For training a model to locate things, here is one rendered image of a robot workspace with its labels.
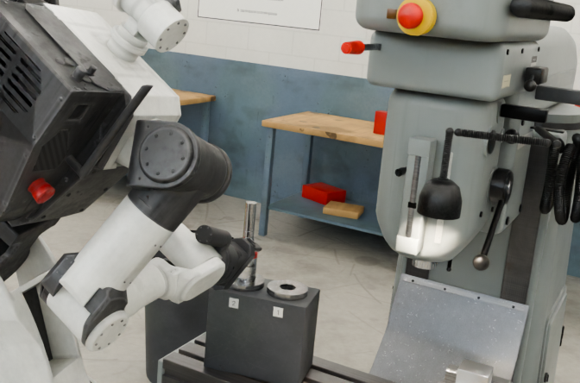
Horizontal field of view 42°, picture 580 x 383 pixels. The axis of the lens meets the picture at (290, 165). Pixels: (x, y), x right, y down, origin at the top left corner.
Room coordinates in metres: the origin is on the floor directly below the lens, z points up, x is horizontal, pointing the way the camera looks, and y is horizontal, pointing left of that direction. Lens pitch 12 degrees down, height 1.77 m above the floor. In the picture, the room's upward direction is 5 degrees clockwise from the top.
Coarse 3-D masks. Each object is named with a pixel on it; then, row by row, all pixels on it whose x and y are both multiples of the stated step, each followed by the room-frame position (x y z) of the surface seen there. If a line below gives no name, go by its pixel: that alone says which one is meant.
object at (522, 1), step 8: (512, 0) 1.19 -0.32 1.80; (520, 0) 1.19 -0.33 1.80; (528, 0) 1.18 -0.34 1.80; (536, 0) 1.22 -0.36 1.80; (544, 0) 1.29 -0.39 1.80; (512, 8) 1.19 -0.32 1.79; (520, 8) 1.19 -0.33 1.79; (528, 8) 1.18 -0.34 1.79; (536, 8) 1.21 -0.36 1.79; (544, 8) 1.27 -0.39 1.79; (552, 8) 1.34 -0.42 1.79; (560, 8) 1.42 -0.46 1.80; (568, 8) 1.50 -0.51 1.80; (520, 16) 1.19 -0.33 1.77; (528, 16) 1.21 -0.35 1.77; (536, 16) 1.25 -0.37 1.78; (544, 16) 1.31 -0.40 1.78; (552, 16) 1.37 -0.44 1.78; (560, 16) 1.44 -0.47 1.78; (568, 16) 1.52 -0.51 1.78
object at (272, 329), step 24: (240, 288) 1.54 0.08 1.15; (264, 288) 1.57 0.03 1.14; (288, 288) 1.57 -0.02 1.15; (312, 288) 1.59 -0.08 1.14; (216, 312) 1.53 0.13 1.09; (240, 312) 1.52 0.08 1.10; (264, 312) 1.51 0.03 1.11; (288, 312) 1.49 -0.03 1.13; (312, 312) 1.55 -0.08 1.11; (216, 336) 1.53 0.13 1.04; (240, 336) 1.52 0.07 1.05; (264, 336) 1.50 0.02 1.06; (288, 336) 1.49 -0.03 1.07; (312, 336) 1.57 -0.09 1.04; (216, 360) 1.53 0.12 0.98; (240, 360) 1.52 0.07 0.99; (264, 360) 1.50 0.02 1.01; (288, 360) 1.49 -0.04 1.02
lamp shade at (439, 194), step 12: (432, 180) 1.23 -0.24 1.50; (444, 180) 1.23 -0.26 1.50; (420, 192) 1.24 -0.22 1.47; (432, 192) 1.21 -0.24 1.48; (444, 192) 1.21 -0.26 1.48; (456, 192) 1.21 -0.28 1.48; (420, 204) 1.22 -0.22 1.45; (432, 204) 1.21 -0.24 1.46; (444, 204) 1.20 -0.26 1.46; (456, 204) 1.21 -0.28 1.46; (432, 216) 1.20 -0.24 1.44; (444, 216) 1.20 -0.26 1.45; (456, 216) 1.21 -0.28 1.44
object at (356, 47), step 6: (348, 42) 1.23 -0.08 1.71; (354, 42) 1.25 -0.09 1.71; (360, 42) 1.27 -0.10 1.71; (342, 48) 1.24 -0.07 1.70; (348, 48) 1.23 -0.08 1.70; (354, 48) 1.24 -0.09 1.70; (360, 48) 1.26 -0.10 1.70; (366, 48) 1.30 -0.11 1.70; (372, 48) 1.32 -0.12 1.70; (378, 48) 1.35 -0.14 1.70
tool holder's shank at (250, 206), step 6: (246, 204) 1.57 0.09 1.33; (252, 204) 1.57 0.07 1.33; (246, 210) 1.57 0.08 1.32; (252, 210) 1.57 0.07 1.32; (246, 216) 1.57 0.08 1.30; (252, 216) 1.57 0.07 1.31; (246, 222) 1.57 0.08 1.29; (252, 222) 1.57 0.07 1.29; (246, 228) 1.57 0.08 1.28; (252, 228) 1.57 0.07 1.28; (246, 234) 1.57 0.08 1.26; (252, 234) 1.57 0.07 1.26
